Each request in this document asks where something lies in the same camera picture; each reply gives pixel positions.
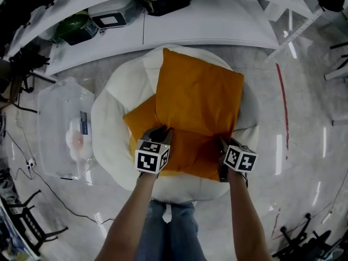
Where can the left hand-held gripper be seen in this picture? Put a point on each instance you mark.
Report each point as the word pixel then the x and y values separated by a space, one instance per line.
pixel 148 160

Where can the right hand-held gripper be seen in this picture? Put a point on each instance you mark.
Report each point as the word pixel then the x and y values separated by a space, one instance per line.
pixel 239 159

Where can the large orange pillow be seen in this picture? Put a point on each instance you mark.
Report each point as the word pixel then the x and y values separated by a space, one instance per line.
pixel 198 91

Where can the white fluffy plush with orange patch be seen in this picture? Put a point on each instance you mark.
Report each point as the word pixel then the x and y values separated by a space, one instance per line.
pixel 77 140

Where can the clear plastic storage bin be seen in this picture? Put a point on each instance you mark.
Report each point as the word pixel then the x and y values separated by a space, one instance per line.
pixel 54 118

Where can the person's right forearm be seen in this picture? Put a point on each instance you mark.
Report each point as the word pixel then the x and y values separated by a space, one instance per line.
pixel 244 213

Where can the person's left forearm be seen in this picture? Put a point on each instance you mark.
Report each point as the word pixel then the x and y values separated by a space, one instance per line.
pixel 130 213

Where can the large white fried-egg beanbag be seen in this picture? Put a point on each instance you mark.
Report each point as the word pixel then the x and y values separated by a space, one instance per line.
pixel 119 91

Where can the red floor tape strip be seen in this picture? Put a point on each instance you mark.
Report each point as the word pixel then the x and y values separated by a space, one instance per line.
pixel 282 91

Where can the person's blue jeans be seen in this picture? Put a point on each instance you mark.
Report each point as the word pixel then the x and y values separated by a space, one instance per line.
pixel 179 235

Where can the black wheeled chair base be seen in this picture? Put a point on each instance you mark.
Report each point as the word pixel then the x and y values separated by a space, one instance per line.
pixel 293 243

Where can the white shelving rack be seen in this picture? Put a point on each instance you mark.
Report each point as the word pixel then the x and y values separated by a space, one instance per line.
pixel 204 23

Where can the white power strip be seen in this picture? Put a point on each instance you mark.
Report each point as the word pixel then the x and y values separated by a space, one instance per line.
pixel 31 164

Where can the black green-topped equipment case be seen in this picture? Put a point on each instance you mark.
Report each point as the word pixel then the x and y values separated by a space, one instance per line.
pixel 168 1

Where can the white windowed equipment case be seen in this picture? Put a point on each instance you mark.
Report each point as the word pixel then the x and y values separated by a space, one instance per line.
pixel 114 5

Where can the green-lidded equipment case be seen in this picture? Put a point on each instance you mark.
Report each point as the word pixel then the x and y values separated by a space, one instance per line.
pixel 73 23

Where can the black slatted chair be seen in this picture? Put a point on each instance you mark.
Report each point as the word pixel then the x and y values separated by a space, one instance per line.
pixel 30 222

